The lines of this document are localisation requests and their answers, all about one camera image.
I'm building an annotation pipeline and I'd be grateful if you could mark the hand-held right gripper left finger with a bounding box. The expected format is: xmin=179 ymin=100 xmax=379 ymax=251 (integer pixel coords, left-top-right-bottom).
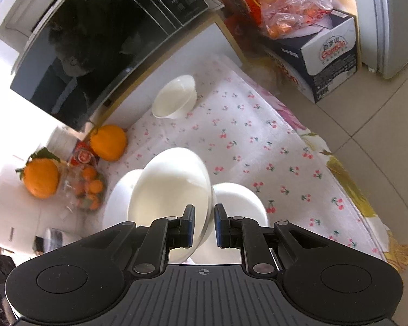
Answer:
xmin=78 ymin=204 xmax=196 ymax=275

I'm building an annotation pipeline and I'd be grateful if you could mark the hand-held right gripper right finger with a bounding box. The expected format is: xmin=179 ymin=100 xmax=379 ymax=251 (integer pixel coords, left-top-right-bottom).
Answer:
xmin=214 ymin=203 xmax=329 ymax=275

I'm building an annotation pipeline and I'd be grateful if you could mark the cream bowl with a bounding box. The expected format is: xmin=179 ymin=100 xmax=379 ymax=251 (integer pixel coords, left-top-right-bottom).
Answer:
xmin=190 ymin=183 xmax=269 ymax=265
xmin=152 ymin=75 xmax=197 ymax=120

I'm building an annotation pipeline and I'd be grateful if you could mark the white bowl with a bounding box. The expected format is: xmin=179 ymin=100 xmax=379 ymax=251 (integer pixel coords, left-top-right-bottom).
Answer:
xmin=127 ymin=147 xmax=214 ymax=265

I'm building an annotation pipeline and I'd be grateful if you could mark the white plate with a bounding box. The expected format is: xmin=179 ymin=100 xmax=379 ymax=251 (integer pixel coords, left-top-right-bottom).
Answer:
xmin=102 ymin=169 xmax=143 ymax=230

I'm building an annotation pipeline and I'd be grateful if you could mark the clear jar with dark contents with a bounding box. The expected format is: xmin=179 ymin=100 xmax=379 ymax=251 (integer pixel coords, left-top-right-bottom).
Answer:
xmin=32 ymin=227 xmax=67 ymax=255

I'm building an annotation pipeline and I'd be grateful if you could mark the cherry print tablecloth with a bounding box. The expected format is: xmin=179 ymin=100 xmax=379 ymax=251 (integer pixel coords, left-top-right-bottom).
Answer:
xmin=98 ymin=54 xmax=385 ymax=262

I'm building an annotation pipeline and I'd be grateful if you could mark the pile of small oranges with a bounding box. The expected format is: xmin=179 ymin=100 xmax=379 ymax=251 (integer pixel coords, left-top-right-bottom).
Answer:
xmin=73 ymin=166 xmax=105 ymax=211

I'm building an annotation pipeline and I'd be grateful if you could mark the large orange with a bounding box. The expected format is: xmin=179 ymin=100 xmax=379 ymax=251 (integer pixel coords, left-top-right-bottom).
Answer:
xmin=89 ymin=124 xmax=128 ymax=162
xmin=15 ymin=148 xmax=62 ymax=200

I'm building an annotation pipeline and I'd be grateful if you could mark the glass jar with spout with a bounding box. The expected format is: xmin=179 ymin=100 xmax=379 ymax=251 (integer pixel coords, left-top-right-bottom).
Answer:
xmin=56 ymin=161 xmax=107 ymax=214

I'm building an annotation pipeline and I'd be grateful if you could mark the red printed packet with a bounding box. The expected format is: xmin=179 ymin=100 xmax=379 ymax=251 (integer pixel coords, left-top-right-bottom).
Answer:
xmin=75 ymin=143 xmax=99 ymax=167

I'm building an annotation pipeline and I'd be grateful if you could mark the floral blanket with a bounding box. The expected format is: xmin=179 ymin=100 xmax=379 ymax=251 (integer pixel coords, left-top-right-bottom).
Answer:
xmin=286 ymin=102 xmax=408 ymax=274

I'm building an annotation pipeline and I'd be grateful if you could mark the stack of white containers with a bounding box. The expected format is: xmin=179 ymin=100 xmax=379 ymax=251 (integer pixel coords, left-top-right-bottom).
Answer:
xmin=49 ymin=126 xmax=89 ymax=157

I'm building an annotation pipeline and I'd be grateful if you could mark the grey cardboard carton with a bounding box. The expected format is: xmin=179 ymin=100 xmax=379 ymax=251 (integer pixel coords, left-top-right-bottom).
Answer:
xmin=263 ymin=10 xmax=359 ymax=104

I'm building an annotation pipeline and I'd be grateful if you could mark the black microwave oven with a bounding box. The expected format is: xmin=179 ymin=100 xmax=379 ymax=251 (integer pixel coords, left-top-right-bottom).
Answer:
xmin=10 ymin=0 xmax=209 ymax=132

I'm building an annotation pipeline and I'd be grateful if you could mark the clear plastic bag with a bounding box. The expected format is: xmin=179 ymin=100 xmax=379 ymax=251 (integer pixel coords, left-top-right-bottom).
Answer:
xmin=253 ymin=0 xmax=334 ymax=39

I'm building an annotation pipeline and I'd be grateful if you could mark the white refrigerator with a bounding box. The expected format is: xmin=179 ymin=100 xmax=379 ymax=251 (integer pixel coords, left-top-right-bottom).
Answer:
xmin=355 ymin=0 xmax=408 ymax=80

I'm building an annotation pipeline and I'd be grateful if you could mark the white printer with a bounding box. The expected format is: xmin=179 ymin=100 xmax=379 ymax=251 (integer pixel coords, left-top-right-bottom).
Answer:
xmin=0 ymin=0 xmax=104 ymax=53

